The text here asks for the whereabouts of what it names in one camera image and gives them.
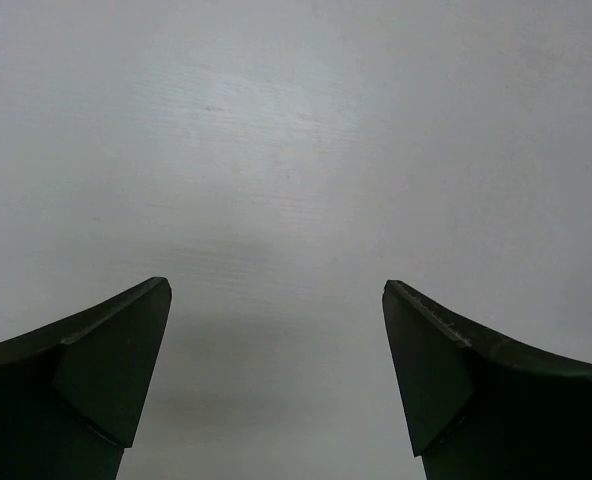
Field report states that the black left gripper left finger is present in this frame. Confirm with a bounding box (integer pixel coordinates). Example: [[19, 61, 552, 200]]
[[0, 277, 172, 479]]

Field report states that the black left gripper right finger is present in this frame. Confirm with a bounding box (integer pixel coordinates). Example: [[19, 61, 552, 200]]
[[382, 280, 592, 480]]

